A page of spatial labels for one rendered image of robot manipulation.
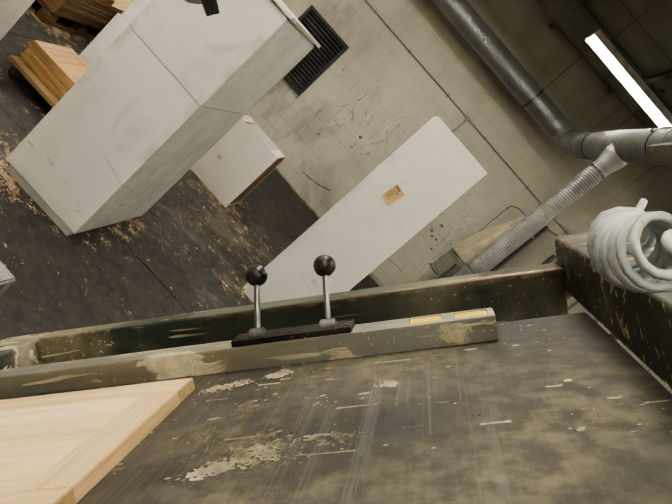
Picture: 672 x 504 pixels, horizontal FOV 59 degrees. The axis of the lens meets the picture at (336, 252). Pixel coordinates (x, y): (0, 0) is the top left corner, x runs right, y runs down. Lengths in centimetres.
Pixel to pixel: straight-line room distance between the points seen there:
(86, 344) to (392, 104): 791
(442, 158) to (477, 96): 452
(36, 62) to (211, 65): 187
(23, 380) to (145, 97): 241
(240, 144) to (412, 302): 493
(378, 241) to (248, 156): 189
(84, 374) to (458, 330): 63
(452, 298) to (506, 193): 797
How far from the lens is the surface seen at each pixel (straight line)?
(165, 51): 340
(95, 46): 549
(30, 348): 145
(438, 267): 676
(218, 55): 330
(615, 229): 53
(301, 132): 914
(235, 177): 602
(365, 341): 95
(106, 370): 110
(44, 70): 485
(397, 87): 903
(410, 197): 460
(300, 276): 478
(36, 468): 79
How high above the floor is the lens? 178
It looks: 12 degrees down
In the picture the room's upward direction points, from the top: 49 degrees clockwise
